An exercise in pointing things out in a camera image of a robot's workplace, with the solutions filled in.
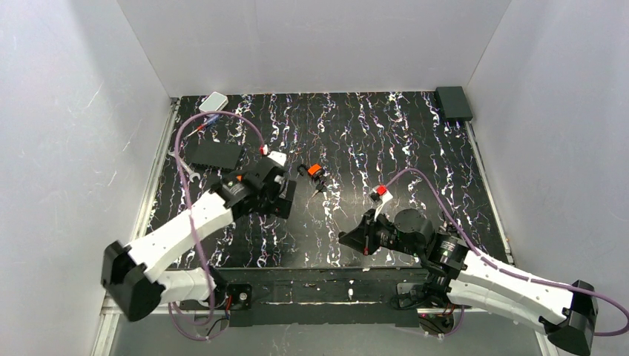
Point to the silver wrench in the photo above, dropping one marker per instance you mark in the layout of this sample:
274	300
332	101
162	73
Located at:
193	176

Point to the black flat box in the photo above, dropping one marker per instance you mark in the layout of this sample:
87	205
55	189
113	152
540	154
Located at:
219	155

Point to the black front base bar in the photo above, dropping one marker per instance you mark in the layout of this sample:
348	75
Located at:
276	296

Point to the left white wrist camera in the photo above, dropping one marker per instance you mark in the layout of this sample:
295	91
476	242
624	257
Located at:
278	157

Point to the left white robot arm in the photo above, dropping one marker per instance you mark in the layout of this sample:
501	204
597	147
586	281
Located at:
167	245

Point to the white rounded box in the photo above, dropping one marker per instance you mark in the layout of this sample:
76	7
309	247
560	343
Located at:
213	103

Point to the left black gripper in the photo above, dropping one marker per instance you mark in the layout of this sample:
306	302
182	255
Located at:
278	197

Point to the red blue screwdriver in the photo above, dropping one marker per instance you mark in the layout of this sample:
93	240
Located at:
207	119

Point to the right aluminium rail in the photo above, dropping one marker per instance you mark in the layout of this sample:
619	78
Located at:
546	348

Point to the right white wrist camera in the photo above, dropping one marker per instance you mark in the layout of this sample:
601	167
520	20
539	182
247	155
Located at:
381	197

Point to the aluminium rail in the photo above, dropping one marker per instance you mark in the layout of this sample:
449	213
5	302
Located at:
546	348
110	313

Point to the black box in corner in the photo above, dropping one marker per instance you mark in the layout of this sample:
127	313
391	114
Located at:
453	104

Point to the orange black padlock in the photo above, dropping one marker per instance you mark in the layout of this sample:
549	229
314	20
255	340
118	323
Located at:
314	171

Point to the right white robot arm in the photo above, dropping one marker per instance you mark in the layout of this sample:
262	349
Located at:
565	314

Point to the left aluminium rail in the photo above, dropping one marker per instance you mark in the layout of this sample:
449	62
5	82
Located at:
110	313

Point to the black keys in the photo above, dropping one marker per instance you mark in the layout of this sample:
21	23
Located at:
320	186

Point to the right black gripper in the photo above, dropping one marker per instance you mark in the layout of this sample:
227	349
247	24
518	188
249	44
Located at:
369	234

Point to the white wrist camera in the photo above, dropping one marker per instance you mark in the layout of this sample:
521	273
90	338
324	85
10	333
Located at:
278	157
381	197

